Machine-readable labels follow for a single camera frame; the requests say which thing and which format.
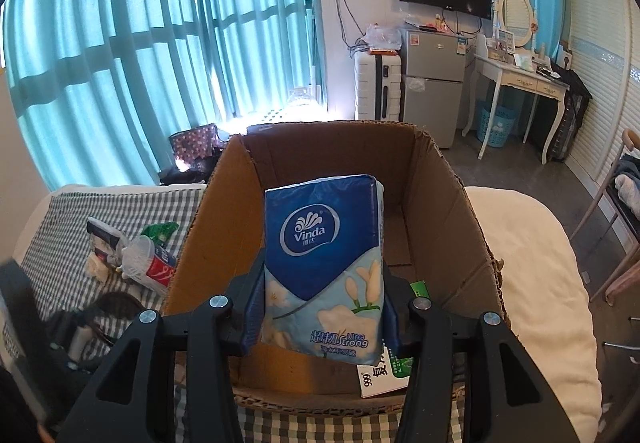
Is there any floral tissue paper pack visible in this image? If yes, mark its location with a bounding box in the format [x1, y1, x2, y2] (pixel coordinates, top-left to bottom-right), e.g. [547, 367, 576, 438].
[85, 216, 128, 283]

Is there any blue Vinda tissue pack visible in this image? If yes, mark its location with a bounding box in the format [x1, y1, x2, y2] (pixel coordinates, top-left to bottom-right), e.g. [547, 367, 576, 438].
[262, 174, 384, 365]

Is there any green white card box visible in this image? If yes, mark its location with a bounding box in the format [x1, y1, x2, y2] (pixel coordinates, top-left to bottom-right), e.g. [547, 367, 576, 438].
[345, 267, 431, 397]

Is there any clear plastic bottle red label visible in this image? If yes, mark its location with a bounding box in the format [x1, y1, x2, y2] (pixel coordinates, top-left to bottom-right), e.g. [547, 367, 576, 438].
[122, 235, 177, 296]

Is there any green snack bag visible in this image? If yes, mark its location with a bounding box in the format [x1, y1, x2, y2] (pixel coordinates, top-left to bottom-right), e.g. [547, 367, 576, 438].
[141, 222, 179, 247]

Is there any wooden chair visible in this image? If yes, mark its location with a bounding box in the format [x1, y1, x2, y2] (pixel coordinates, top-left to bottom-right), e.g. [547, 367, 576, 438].
[570, 129, 639, 300]

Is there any brown cardboard box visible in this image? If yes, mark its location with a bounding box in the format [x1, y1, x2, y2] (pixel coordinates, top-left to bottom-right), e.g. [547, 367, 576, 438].
[163, 121, 506, 416]

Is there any black clothes pile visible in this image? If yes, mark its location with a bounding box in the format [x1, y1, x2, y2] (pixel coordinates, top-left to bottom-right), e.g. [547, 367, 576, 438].
[158, 157, 218, 186]

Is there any polka dot storage bag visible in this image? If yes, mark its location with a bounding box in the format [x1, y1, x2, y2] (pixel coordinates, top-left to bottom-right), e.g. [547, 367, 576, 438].
[169, 123, 224, 163]

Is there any blue laundry basket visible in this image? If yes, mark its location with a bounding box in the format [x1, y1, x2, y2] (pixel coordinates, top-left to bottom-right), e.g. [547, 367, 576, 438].
[476, 102, 518, 148]

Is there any teal window curtain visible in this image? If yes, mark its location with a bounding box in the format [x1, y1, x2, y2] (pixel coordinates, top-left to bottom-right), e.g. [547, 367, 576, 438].
[2, 0, 326, 189]

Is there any white dressing table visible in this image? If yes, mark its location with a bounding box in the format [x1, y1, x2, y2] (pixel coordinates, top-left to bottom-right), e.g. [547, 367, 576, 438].
[460, 53, 572, 166]

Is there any white suitcase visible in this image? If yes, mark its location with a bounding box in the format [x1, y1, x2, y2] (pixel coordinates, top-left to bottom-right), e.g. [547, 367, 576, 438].
[354, 52, 401, 121]

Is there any large clear water jug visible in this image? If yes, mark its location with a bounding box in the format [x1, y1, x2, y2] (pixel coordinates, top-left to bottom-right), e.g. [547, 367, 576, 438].
[282, 88, 328, 122]

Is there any silver mini fridge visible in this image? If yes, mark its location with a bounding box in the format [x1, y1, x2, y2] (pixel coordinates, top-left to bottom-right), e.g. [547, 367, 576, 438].
[400, 29, 468, 149]

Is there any plastic bag on suitcase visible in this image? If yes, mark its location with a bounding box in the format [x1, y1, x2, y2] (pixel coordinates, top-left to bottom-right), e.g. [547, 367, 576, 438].
[363, 24, 402, 51]

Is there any white oval mirror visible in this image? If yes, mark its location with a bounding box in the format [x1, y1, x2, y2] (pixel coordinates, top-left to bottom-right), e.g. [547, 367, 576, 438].
[496, 0, 538, 48]

